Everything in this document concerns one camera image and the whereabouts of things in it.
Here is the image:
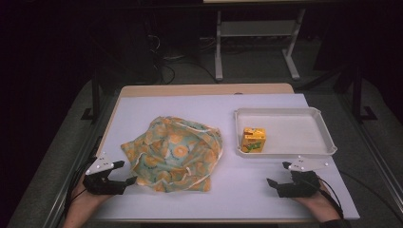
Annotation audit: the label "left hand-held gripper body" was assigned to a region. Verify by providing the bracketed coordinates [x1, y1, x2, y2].
[82, 152, 127, 196]

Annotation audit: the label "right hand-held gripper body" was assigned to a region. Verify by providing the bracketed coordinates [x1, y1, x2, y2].
[276, 154, 331, 200]

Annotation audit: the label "white plastic tray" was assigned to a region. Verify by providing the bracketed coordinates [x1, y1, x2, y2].
[233, 106, 338, 160]

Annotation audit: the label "yellow juice box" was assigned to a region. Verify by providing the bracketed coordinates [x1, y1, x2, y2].
[240, 126, 267, 154]

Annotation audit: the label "orange and teal mesh bag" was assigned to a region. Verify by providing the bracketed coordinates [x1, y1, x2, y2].
[120, 115, 224, 194]

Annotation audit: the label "person's right hand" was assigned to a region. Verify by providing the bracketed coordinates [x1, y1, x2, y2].
[293, 181, 344, 223]

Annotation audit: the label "person's left hand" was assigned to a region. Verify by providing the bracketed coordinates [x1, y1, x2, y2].
[63, 179, 112, 228]

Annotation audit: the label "white table mat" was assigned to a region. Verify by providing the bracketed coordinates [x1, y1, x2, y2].
[94, 93, 361, 222]

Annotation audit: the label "white metal stand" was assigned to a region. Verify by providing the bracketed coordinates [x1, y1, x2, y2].
[214, 8, 307, 82]

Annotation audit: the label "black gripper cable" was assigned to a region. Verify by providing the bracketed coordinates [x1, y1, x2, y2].
[337, 170, 403, 222]
[64, 158, 98, 217]

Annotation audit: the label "black metal post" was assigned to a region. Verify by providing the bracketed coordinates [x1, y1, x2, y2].
[351, 66, 379, 124]
[80, 69, 103, 124]

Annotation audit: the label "black floor cables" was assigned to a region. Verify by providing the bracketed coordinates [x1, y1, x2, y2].
[146, 32, 220, 86]

